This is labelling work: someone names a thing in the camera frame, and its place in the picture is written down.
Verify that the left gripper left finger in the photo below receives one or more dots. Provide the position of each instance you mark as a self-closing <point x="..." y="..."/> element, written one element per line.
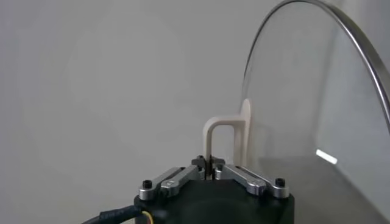
<point x="176" y="182"/>

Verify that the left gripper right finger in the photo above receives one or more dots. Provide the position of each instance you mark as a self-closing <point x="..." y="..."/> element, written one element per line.
<point x="243" y="178"/>

